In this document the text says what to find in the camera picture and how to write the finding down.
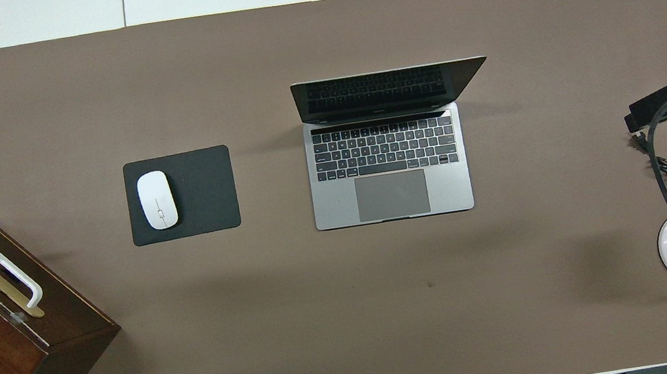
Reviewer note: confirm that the grey aluminium laptop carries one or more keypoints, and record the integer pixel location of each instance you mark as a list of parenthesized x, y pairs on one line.
[(386, 166)]

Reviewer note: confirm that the white computer mouse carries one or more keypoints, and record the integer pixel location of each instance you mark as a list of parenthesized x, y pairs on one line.
[(157, 200)]

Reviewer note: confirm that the black mouse pad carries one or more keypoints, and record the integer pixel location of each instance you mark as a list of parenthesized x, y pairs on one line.
[(204, 192)]

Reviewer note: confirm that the brown table mat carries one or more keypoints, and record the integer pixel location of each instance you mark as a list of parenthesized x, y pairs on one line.
[(314, 46)]

